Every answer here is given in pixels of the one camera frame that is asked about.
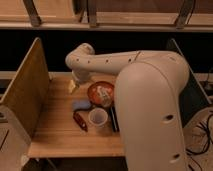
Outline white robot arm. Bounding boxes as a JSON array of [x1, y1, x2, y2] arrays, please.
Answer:
[[65, 43, 189, 171]]

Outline blue sponge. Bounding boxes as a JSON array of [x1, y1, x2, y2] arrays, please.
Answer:
[[72, 100, 91, 111]]

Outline red brown utensil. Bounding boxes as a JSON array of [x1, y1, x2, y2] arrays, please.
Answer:
[[73, 112, 88, 131]]

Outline translucent plastic cup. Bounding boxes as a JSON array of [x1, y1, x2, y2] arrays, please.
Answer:
[[88, 108, 108, 129]]

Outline left wooden side panel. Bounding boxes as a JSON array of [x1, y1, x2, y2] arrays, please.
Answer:
[[0, 38, 50, 145]]

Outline wooden shelf with brackets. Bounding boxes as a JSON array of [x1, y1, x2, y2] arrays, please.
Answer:
[[0, 0, 213, 32]]

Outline right dark side panel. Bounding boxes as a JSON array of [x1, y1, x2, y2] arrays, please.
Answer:
[[165, 37, 213, 128]]

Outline black floor cables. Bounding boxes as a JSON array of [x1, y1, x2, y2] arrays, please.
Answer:
[[184, 111, 213, 171]]

